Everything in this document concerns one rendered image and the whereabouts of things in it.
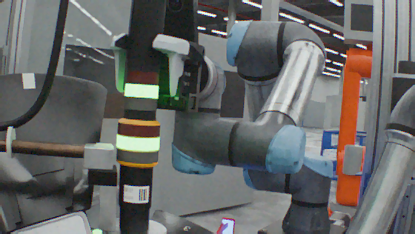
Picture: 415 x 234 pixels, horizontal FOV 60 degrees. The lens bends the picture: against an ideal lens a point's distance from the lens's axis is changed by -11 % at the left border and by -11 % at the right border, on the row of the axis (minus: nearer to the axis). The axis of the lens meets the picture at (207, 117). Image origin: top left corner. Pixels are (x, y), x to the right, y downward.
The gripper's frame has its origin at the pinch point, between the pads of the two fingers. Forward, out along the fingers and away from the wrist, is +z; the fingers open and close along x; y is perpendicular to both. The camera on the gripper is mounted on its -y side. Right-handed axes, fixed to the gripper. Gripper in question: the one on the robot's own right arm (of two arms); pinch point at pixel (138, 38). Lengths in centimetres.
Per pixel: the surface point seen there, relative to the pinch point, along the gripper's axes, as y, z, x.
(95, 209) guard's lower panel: 52, -102, 54
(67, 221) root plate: 19.1, 1.8, 6.0
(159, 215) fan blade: 25.2, -25.4, 4.0
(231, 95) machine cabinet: -3, -443, 51
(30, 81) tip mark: 4.8, -8.0, 18.9
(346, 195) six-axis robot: 91, -382, -90
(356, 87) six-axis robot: -24, -404, -93
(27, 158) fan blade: 13.8, -0.4, 13.0
